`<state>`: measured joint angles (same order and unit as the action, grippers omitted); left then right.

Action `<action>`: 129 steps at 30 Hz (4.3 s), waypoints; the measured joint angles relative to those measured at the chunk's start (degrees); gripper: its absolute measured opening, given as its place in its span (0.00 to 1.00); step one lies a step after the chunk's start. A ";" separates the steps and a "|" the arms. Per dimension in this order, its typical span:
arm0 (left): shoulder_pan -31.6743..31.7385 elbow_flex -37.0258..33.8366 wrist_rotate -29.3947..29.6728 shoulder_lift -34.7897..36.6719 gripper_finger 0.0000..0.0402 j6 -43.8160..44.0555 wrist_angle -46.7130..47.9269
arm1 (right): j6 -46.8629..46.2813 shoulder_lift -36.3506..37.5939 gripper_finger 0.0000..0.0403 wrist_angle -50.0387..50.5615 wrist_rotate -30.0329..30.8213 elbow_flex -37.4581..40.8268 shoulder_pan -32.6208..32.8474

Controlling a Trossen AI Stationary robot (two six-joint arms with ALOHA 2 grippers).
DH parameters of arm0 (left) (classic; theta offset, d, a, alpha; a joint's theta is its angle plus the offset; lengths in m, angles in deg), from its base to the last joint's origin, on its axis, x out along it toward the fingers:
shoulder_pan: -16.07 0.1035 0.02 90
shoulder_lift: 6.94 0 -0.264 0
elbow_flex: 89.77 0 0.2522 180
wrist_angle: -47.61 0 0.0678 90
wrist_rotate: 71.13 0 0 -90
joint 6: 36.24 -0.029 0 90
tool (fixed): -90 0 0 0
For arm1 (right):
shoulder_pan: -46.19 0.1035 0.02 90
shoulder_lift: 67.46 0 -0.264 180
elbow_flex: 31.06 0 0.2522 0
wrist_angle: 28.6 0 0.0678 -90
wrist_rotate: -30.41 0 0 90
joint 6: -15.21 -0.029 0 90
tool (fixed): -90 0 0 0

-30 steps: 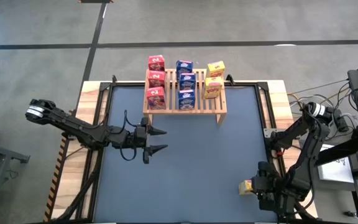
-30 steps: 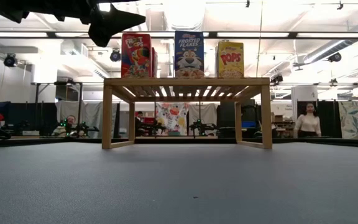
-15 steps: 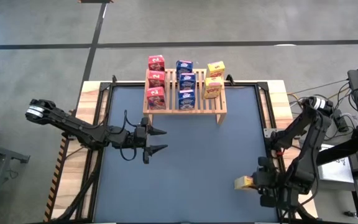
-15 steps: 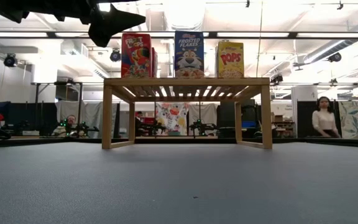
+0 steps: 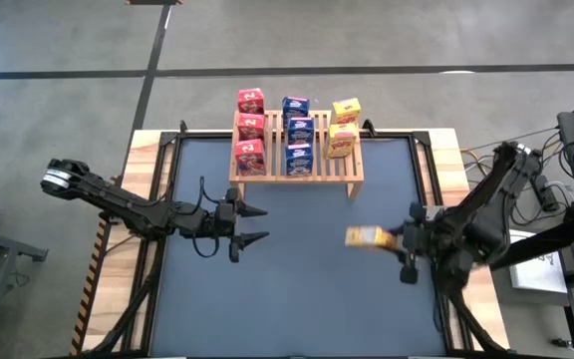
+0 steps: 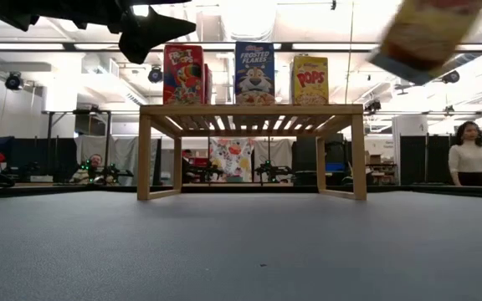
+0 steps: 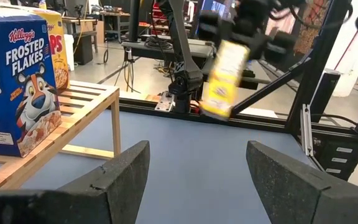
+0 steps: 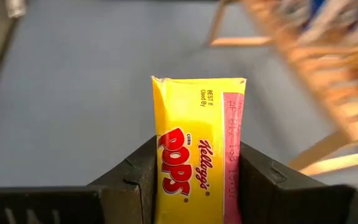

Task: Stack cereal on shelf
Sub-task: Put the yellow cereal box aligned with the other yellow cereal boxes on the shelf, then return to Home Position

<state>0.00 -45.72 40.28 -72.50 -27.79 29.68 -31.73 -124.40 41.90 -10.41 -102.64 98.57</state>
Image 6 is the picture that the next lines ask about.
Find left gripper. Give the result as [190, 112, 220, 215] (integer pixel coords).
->
[71, 0, 197, 64]

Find blue Frosted Flakes cereal box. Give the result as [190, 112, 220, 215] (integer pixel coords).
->
[234, 40, 276, 105]

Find yellow Corn Pops cereal box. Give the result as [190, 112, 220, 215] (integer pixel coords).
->
[367, 0, 482, 87]
[290, 55, 330, 105]

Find wooden slatted shelf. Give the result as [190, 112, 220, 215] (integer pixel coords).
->
[136, 103, 368, 202]

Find white cloth cover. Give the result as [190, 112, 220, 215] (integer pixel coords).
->
[74, 135, 161, 186]
[252, 140, 295, 183]

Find colourful printed cloth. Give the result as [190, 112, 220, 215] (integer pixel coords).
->
[208, 137, 255, 183]

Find black room partition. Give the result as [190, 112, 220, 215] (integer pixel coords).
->
[291, 133, 346, 186]
[398, 134, 455, 186]
[0, 136, 77, 181]

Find blue-grey table mat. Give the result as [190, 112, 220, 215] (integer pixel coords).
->
[0, 191, 482, 301]

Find black metal rack frame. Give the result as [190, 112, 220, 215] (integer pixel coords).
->
[42, 109, 112, 185]

